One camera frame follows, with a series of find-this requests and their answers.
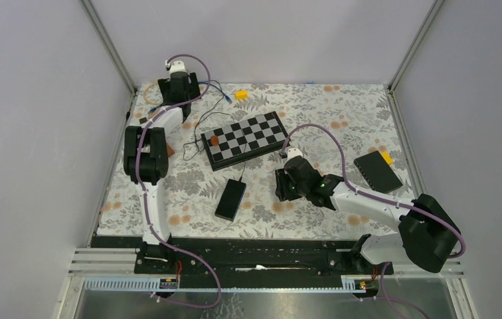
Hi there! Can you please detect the orange yellow cable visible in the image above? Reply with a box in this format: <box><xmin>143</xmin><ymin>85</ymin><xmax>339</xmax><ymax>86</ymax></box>
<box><xmin>143</xmin><ymin>82</ymin><xmax>164</xmax><ymax>106</ymax></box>

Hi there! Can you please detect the blue ethernet cable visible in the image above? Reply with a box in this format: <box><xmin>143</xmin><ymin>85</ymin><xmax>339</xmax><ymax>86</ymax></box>
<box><xmin>147</xmin><ymin>80</ymin><xmax>233</xmax><ymax>114</ymax></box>

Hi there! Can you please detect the black power adapter with cable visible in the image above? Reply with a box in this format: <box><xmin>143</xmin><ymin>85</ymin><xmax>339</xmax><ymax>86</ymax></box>
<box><xmin>182</xmin><ymin>98</ymin><xmax>252</xmax><ymax>182</ymax></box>

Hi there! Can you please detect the small black network switch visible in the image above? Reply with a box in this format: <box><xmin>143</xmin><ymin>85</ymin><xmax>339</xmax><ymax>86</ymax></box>
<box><xmin>214</xmin><ymin>179</ymin><xmax>246</xmax><ymax>221</ymax></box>

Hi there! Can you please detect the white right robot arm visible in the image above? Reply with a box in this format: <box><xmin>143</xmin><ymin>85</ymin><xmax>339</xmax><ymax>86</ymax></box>
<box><xmin>275</xmin><ymin>148</ymin><xmax>461</xmax><ymax>274</ymax></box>

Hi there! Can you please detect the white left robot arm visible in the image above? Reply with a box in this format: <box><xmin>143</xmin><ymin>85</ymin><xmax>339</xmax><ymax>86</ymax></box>
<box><xmin>123</xmin><ymin>60</ymin><xmax>201</xmax><ymax>273</ymax></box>

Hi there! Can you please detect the reddish brown wooden block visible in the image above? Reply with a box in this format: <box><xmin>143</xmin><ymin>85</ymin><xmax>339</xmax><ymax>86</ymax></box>
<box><xmin>166</xmin><ymin>144</ymin><xmax>175</xmax><ymax>158</ymax></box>

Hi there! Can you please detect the orange piece on checkerboard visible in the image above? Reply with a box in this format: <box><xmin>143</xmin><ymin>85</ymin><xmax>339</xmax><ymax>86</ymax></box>
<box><xmin>210</xmin><ymin>136</ymin><xmax>220</xmax><ymax>146</ymax></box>

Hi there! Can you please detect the black white checkerboard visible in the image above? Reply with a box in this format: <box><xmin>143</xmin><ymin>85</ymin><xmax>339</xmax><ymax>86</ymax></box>
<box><xmin>201</xmin><ymin>112</ymin><xmax>288</xmax><ymax>171</ymax></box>

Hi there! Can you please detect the floral patterned table mat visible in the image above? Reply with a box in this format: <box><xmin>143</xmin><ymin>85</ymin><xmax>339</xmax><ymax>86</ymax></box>
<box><xmin>97</xmin><ymin>82</ymin><xmax>427</xmax><ymax>242</ymax></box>

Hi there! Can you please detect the yellow block at right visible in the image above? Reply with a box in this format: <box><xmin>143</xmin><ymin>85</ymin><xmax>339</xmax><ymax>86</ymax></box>
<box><xmin>380</xmin><ymin>152</ymin><xmax>394</xmax><ymax>165</ymax></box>

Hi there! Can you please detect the yellow block near wall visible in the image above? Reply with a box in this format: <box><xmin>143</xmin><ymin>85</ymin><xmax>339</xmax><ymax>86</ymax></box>
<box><xmin>234</xmin><ymin>90</ymin><xmax>248</xmax><ymax>100</ymax></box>

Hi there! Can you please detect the large black network switch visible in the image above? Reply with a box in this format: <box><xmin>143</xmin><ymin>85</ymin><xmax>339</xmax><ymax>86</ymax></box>
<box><xmin>353</xmin><ymin>151</ymin><xmax>403</xmax><ymax>193</ymax></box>

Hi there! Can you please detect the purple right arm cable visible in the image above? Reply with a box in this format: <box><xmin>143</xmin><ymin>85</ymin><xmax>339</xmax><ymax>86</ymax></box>
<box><xmin>280</xmin><ymin>123</ymin><xmax>467</xmax><ymax>318</ymax></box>

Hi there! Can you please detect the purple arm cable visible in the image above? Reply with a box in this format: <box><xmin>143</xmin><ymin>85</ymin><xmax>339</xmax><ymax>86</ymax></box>
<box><xmin>135</xmin><ymin>53</ymin><xmax>223</xmax><ymax>310</ymax></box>
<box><xmin>280</xmin><ymin>123</ymin><xmax>467</xmax><ymax>318</ymax></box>

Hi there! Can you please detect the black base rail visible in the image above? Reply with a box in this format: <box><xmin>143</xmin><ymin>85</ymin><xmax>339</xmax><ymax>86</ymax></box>
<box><xmin>91</xmin><ymin>236</ymin><xmax>394</xmax><ymax>288</ymax></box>

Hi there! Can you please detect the slotted cable duct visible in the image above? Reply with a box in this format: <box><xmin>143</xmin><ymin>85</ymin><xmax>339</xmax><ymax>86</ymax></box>
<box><xmin>84</xmin><ymin>276</ymin><xmax>367</xmax><ymax>294</ymax></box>

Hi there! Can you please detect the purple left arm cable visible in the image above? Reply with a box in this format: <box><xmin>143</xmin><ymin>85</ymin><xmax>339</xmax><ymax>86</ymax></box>
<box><xmin>135</xmin><ymin>53</ymin><xmax>223</xmax><ymax>310</ymax></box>

